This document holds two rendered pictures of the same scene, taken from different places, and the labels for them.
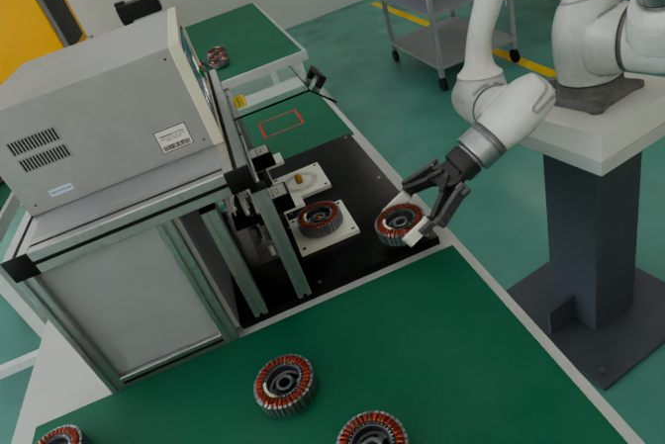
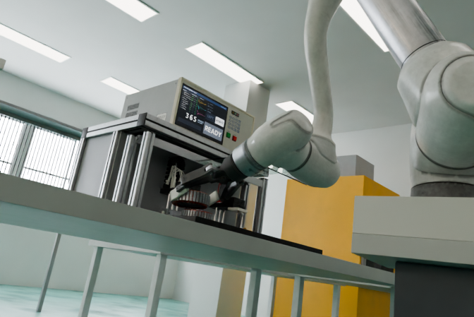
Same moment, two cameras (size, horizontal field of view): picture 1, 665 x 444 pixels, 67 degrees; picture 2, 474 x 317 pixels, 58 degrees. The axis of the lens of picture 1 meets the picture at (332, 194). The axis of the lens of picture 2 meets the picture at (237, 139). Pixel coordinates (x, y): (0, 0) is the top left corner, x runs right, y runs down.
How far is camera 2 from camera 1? 1.45 m
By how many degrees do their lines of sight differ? 70
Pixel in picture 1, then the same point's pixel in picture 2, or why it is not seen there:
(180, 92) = (172, 98)
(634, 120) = (411, 205)
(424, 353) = not seen: hidden behind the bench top
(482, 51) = (315, 119)
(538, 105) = (276, 122)
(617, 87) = (442, 192)
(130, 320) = (86, 180)
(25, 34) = (343, 249)
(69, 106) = (147, 95)
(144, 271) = (102, 155)
